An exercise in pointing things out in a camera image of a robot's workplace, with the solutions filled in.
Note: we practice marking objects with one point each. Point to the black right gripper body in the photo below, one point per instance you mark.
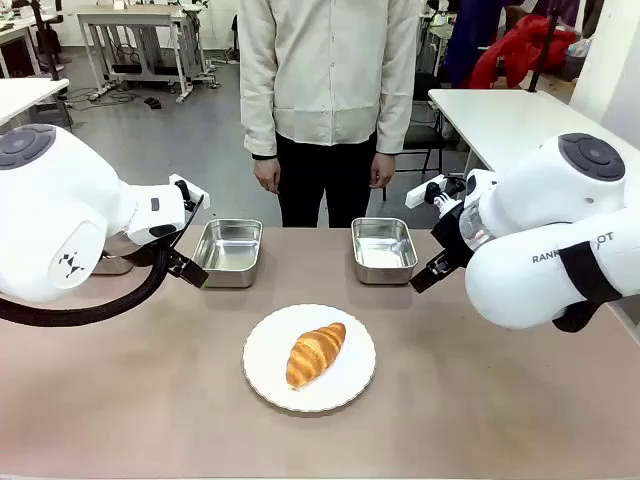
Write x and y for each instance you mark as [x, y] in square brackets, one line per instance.
[450, 230]

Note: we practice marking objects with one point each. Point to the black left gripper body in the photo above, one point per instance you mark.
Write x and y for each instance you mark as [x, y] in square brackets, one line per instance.
[189, 220]

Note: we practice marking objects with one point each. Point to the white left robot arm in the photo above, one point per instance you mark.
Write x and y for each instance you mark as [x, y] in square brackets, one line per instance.
[50, 210]

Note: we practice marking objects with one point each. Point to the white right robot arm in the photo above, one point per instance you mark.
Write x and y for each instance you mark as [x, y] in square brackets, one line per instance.
[550, 220]

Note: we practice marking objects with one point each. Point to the person's left forearm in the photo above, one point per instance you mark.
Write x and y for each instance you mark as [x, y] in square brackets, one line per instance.
[397, 110]

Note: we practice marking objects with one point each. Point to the person's right forearm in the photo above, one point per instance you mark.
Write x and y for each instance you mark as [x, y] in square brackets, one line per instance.
[259, 115]

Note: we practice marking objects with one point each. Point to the steel rectangular container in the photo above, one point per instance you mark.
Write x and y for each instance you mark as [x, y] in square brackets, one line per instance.
[229, 250]
[116, 264]
[382, 252]

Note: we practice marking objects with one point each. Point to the golden croissant bread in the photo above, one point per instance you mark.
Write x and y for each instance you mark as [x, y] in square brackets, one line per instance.
[314, 354]

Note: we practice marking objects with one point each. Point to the person's left hand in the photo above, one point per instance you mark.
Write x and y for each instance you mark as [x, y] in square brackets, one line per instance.
[382, 172]

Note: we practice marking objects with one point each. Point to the person's right hand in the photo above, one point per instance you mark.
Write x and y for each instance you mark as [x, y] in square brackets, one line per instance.
[267, 175]

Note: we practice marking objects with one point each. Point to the black office chair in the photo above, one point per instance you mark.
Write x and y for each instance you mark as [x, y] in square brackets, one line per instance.
[425, 130]

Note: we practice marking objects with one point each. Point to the white table with black pole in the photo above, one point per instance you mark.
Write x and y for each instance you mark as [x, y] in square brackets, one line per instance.
[500, 125]

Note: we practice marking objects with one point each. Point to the small black floor object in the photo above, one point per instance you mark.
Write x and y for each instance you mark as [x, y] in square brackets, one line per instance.
[152, 102]

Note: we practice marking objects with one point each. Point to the white scalloped plate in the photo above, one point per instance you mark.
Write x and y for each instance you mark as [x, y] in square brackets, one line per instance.
[270, 372]

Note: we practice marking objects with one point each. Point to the white power strip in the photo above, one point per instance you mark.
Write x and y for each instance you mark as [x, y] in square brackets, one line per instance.
[102, 91]

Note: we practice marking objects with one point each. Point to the red jacket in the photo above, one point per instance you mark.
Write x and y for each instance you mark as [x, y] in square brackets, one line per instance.
[520, 55]

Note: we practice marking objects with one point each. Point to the grey workbench desk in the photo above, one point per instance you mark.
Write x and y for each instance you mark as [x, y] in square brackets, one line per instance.
[140, 30]

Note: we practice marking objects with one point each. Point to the purple garment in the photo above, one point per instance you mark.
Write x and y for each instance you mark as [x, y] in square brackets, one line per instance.
[475, 35]

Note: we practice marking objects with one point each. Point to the person in cream shirt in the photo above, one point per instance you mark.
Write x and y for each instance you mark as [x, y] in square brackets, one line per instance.
[325, 75]

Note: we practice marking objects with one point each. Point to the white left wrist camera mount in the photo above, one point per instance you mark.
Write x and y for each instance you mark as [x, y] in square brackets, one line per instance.
[192, 186]

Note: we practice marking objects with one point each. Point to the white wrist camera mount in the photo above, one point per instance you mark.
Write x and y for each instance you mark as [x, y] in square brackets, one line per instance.
[422, 192]
[192, 186]

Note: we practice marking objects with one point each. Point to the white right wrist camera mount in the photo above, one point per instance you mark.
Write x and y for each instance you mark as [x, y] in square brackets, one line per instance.
[422, 192]

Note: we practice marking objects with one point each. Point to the black camera pole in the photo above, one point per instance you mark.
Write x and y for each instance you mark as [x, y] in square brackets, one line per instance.
[542, 45]
[47, 40]

